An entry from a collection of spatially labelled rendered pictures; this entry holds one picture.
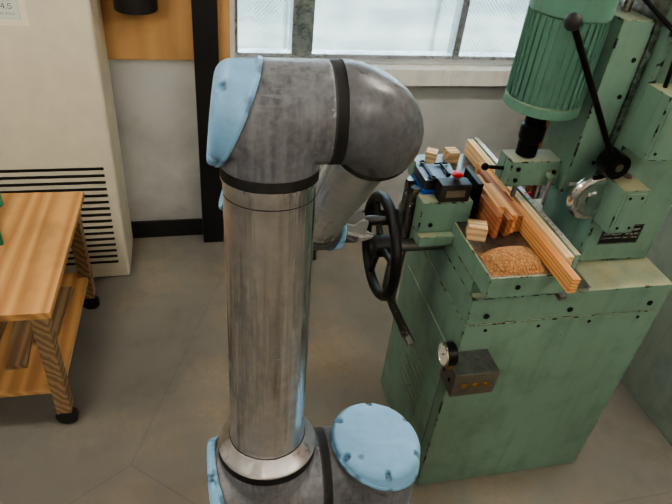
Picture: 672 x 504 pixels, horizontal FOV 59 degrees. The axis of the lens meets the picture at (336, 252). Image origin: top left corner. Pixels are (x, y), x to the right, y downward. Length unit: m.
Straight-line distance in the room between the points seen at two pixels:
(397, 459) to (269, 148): 0.55
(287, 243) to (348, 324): 1.82
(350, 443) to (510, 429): 1.05
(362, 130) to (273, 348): 0.30
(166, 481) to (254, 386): 1.24
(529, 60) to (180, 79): 1.58
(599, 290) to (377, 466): 0.89
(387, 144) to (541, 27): 0.78
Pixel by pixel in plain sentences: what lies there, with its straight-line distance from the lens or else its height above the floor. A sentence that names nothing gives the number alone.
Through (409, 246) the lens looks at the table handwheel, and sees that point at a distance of 1.56.
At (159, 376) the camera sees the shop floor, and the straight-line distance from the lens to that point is 2.30.
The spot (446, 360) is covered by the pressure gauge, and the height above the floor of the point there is 0.66.
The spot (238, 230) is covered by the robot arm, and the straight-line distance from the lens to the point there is 0.69.
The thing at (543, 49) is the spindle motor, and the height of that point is 1.35.
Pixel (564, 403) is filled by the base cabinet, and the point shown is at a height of 0.34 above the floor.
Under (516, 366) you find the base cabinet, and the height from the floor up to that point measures 0.54.
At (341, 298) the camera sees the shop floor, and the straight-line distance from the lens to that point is 2.61.
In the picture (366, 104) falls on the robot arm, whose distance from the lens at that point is 0.64.
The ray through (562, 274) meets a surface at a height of 0.93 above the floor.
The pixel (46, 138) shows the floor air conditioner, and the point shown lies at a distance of 2.43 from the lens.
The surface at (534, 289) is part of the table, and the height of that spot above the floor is 0.86.
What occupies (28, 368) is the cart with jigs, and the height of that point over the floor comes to 0.18.
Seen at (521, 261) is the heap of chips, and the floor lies 0.93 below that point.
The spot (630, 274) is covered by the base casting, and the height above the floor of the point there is 0.80.
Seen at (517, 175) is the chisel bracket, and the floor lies 1.03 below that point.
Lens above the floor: 1.71
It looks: 36 degrees down
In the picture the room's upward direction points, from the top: 6 degrees clockwise
